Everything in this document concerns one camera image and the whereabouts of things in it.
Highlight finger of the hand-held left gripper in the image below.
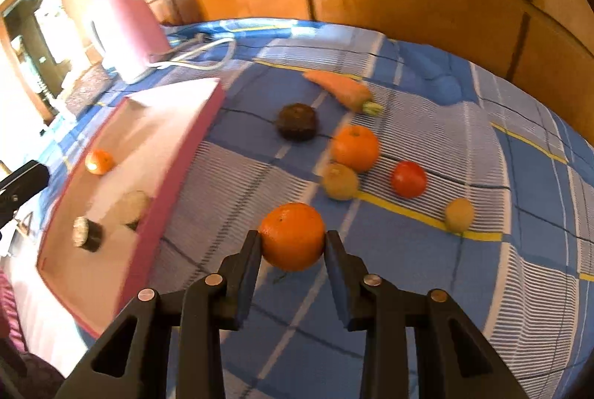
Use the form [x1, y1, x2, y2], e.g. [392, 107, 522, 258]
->
[0, 160, 50, 201]

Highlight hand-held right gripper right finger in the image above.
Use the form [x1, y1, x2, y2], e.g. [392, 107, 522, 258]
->
[323, 230, 530, 399]

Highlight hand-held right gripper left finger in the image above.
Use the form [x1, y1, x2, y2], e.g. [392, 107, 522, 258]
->
[55, 230, 263, 399]

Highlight large orange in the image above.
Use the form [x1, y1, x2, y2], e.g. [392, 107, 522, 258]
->
[258, 202, 326, 273]
[330, 125, 381, 173]

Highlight yellow-brown kiwi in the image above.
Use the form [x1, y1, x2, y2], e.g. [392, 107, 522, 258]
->
[444, 198, 476, 234]
[322, 162, 360, 201]

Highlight red tomato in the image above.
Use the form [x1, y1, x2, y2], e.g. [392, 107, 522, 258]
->
[390, 160, 428, 199]

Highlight pink tray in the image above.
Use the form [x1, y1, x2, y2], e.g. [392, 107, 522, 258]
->
[36, 76, 226, 339]

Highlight dark brown round fruit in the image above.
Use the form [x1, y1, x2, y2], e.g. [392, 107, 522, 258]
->
[276, 103, 320, 143]

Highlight orange carrot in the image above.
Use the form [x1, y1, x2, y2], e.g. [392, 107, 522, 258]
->
[303, 70, 382, 117]

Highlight dark fruit half speckled face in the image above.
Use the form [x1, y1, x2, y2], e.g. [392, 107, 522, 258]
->
[72, 216, 104, 252]

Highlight small orange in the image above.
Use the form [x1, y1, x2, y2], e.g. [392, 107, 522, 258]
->
[85, 149, 116, 175]

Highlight blue plaid blanket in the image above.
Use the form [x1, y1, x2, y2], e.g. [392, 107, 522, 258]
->
[28, 18, 594, 399]

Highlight carved wooden box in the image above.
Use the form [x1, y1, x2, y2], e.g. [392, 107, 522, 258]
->
[65, 65, 112, 117]

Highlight dark fruit half pale face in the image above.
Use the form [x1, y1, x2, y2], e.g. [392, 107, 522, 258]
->
[114, 190, 151, 230]

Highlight maroon patterned cloth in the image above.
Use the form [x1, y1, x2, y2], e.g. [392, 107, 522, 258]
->
[0, 269, 66, 399]

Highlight pink electric kettle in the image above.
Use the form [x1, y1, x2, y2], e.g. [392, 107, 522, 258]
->
[85, 0, 172, 85]

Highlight white power cable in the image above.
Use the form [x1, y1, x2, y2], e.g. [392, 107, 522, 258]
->
[148, 32, 237, 71]

